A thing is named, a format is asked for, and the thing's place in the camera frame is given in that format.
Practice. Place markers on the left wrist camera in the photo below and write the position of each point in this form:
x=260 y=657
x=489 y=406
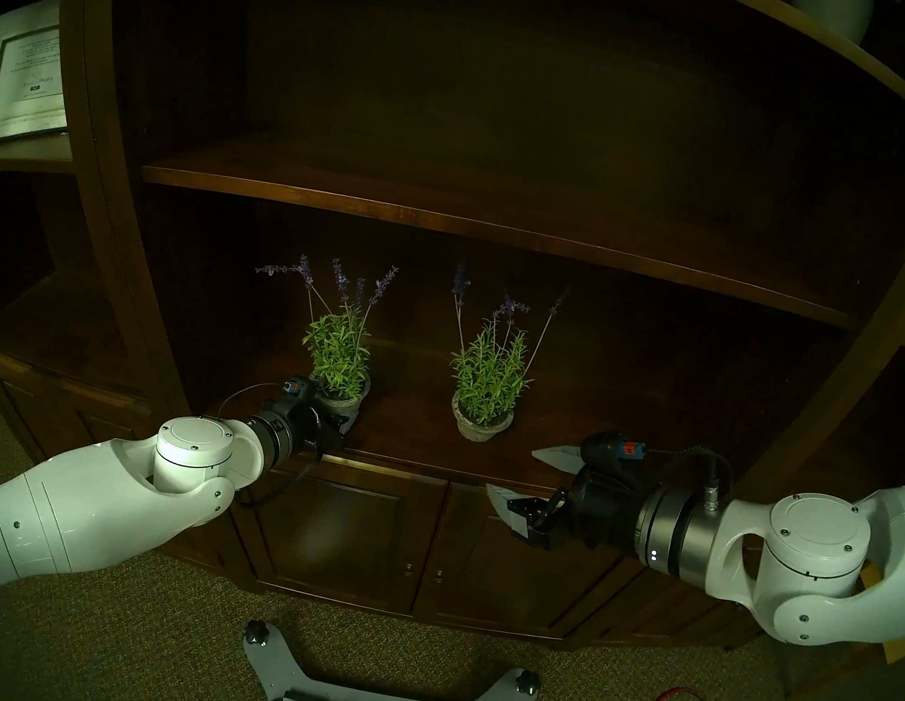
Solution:
x=299 y=391

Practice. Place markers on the white ceramic pot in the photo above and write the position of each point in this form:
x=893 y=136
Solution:
x=829 y=4

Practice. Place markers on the black base levelling knob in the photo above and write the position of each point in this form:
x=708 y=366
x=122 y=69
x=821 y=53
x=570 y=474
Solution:
x=257 y=633
x=529 y=683

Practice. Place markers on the potted fake lavender plant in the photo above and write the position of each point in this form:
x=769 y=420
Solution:
x=480 y=426
x=337 y=343

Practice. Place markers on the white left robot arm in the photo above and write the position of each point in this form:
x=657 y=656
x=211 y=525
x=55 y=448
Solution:
x=75 y=497

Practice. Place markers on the dark wooden bookcase cabinet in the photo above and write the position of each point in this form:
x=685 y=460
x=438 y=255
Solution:
x=537 y=153

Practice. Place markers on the white framed certificate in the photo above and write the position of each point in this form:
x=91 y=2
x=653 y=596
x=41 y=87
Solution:
x=25 y=76

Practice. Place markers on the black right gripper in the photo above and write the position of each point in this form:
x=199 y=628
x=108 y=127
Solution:
x=598 y=507

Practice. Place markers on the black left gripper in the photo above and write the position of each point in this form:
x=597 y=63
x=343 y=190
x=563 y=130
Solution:
x=308 y=429

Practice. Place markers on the dark wooden cabinet door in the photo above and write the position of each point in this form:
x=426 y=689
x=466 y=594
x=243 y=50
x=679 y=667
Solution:
x=351 y=544
x=484 y=574

